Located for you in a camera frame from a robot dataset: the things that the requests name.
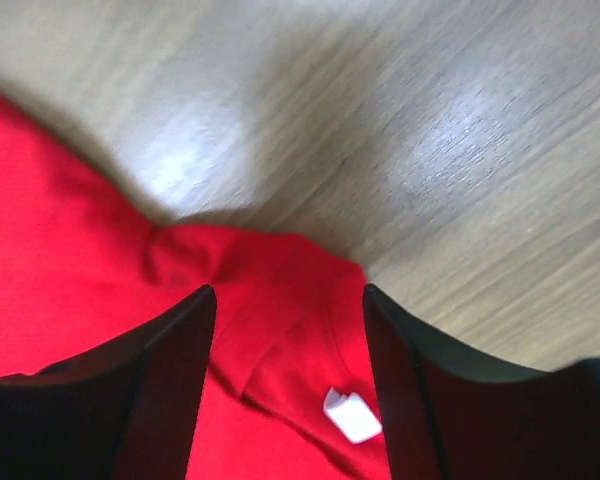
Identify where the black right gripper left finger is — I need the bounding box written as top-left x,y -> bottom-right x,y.
0,285 -> 216,479

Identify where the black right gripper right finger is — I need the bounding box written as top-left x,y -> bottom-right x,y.
363,284 -> 600,479

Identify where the bright red t-shirt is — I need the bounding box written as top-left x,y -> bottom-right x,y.
0,97 -> 390,479

